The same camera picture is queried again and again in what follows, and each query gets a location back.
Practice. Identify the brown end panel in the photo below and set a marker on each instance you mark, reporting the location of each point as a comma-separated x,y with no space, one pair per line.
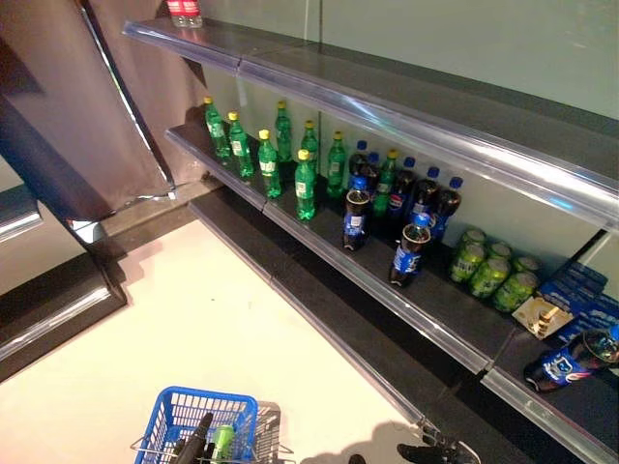
111,96

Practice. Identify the dark upright column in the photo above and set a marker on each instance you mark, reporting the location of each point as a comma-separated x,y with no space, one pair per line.
38,164

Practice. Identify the green soda bottle yellow cap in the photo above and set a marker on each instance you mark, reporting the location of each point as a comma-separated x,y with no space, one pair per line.
216,130
385,186
222,442
336,166
239,147
304,188
268,166

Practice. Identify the dark metal shelf board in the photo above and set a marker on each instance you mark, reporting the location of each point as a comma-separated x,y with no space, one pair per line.
435,309
387,82

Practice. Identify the dark cola bottle blue label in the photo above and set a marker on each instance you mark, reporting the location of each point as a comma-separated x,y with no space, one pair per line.
357,164
445,208
423,193
556,367
355,224
406,263
399,193
371,174

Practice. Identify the black plinth with chrome edge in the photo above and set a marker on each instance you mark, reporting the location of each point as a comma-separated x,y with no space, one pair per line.
58,314

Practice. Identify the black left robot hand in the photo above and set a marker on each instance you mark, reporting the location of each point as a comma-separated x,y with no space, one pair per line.
193,449

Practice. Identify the blue plastic shopping basket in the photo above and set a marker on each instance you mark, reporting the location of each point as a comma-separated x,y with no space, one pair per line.
208,392

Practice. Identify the grey shelf with clear rail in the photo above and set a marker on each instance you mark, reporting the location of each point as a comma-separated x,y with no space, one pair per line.
19,217

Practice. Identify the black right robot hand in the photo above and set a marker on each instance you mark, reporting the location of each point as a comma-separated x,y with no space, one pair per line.
440,452

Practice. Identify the black base shelf plinth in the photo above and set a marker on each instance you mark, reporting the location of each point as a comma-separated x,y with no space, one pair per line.
348,319

